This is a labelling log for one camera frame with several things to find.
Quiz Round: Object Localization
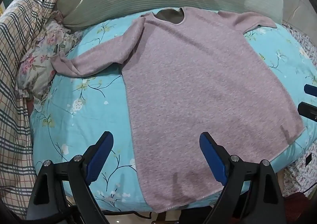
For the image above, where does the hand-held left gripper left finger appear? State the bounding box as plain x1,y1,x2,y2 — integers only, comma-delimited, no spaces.
26,131,114,224

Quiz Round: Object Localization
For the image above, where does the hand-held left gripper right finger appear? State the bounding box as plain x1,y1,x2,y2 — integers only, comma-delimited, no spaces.
199,132,288,224

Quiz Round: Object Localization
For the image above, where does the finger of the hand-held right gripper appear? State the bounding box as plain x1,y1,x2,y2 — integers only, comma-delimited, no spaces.
298,102,317,123
304,84,317,97

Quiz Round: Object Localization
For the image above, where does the pink knit sweater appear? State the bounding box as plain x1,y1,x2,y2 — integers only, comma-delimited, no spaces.
51,7,306,213

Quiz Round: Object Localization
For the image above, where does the blue floral bedsheet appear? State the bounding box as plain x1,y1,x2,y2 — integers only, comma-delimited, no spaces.
30,8,317,214

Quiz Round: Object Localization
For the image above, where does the purple floral sheet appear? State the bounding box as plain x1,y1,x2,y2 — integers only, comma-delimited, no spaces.
282,23,317,197

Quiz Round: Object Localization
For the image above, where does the dark red cloth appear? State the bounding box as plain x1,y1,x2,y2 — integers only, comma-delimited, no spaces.
282,192,310,224

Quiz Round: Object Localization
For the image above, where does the floral ruffled pillow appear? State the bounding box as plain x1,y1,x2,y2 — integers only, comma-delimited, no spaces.
16,11,83,113

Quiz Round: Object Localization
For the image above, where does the plaid quilt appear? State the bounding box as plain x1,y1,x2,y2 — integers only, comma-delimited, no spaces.
0,0,75,219

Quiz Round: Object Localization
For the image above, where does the black cable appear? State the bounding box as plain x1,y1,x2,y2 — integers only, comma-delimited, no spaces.
102,210,154,219

